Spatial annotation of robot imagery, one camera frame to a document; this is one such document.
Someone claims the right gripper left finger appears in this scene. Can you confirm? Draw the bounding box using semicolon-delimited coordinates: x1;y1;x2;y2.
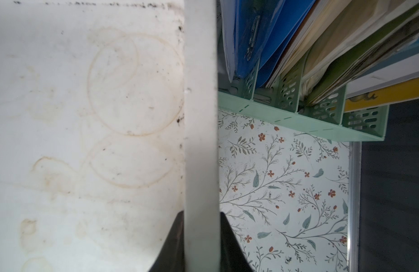
149;211;185;272

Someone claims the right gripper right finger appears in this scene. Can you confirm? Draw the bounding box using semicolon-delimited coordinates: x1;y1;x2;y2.
220;212;253;272

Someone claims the white plastic drawer cabinet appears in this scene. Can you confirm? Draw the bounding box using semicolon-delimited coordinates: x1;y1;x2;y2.
0;1;218;272

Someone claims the mint green file organizer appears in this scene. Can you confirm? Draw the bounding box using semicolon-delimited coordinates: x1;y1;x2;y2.
218;56;390;142

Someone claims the blue folder in organizer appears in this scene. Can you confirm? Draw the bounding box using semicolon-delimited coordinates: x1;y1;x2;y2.
233;1;315;87

